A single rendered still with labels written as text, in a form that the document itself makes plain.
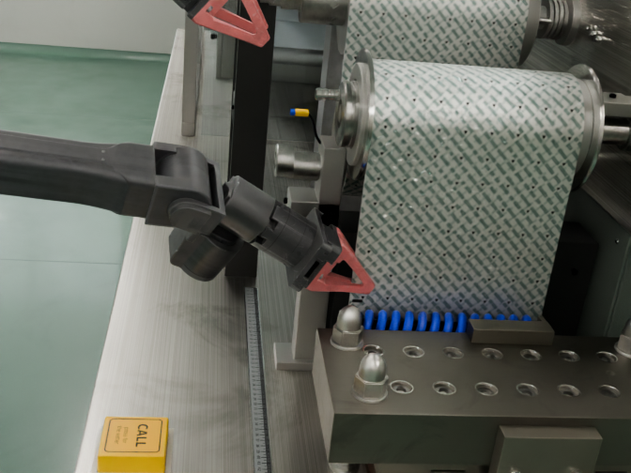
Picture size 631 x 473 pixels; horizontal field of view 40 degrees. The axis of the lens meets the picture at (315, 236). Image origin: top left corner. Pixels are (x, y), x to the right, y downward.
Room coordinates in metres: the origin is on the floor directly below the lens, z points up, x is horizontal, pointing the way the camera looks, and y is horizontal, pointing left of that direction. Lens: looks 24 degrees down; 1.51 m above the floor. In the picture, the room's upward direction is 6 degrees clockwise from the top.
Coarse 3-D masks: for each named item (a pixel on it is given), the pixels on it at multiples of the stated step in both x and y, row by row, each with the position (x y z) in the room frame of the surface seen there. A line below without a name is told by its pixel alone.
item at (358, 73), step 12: (360, 72) 0.92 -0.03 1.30; (360, 84) 0.91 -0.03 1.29; (360, 96) 0.91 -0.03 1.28; (588, 96) 0.94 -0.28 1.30; (360, 108) 0.90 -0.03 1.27; (588, 108) 0.93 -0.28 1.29; (360, 120) 0.89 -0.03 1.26; (588, 120) 0.92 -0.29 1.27; (360, 132) 0.88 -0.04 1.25; (588, 132) 0.92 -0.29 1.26; (360, 144) 0.89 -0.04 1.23; (588, 144) 0.92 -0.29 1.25; (348, 156) 0.93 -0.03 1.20; (576, 168) 0.93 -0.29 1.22
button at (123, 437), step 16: (112, 432) 0.75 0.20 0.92; (128, 432) 0.75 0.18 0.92; (144, 432) 0.76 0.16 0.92; (160, 432) 0.76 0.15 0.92; (112, 448) 0.72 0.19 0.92; (128, 448) 0.73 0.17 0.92; (144, 448) 0.73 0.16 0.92; (160, 448) 0.73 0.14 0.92; (112, 464) 0.71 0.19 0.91; (128, 464) 0.71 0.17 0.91; (144, 464) 0.72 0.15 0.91; (160, 464) 0.72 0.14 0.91
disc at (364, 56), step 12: (360, 60) 0.96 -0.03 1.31; (372, 60) 0.91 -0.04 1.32; (372, 72) 0.90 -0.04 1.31; (372, 84) 0.89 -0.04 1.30; (372, 96) 0.88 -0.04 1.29; (372, 108) 0.87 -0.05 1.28; (372, 120) 0.87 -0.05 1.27; (360, 156) 0.89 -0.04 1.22; (348, 168) 0.95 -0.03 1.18; (360, 168) 0.88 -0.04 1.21
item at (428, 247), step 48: (384, 192) 0.88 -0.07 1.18; (432, 192) 0.89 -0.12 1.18; (480, 192) 0.90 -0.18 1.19; (528, 192) 0.91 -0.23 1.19; (384, 240) 0.88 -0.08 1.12; (432, 240) 0.89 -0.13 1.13; (480, 240) 0.90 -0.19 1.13; (528, 240) 0.91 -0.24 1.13; (384, 288) 0.88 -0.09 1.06; (432, 288) 0.89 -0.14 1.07; (480, 288) 0.90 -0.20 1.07; (528, 288) 0.91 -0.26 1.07
